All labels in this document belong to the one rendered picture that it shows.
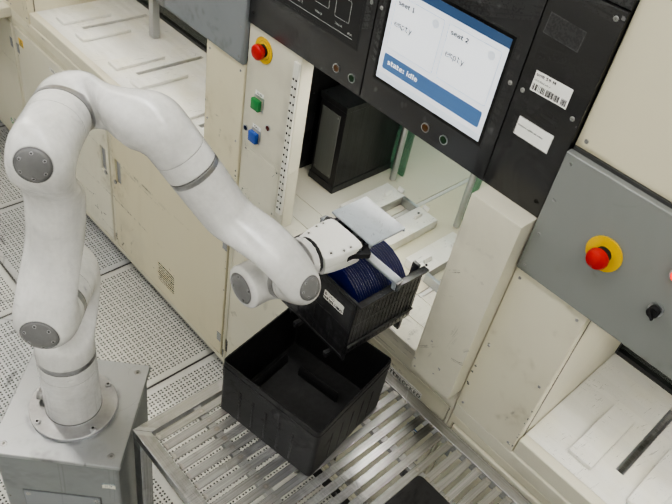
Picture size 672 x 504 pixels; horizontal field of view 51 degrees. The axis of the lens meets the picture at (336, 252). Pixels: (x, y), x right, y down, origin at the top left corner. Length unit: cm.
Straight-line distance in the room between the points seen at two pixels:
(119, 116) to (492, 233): 70
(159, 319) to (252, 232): 175
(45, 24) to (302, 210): 139
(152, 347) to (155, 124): 179
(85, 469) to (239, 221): 73
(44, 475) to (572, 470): 116
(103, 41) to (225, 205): 179
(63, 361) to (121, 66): 144
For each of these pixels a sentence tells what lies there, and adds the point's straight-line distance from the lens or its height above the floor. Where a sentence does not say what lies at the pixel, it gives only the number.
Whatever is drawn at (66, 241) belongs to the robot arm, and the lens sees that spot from 131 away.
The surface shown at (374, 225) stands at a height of 127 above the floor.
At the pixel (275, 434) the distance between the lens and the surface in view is 162.
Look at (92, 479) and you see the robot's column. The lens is 173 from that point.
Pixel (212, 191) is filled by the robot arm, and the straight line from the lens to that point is 117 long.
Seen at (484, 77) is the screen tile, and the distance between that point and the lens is 135.
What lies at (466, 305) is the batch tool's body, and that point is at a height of 115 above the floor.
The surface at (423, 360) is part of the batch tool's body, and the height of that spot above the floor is 92.
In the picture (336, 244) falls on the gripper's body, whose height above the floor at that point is 127.
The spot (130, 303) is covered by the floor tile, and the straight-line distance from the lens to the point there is 298.
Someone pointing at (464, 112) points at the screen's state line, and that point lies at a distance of 140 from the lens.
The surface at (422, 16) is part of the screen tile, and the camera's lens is 142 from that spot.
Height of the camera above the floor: 218
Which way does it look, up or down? 42 degrees down
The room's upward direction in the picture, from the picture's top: 12 degrees clockwise
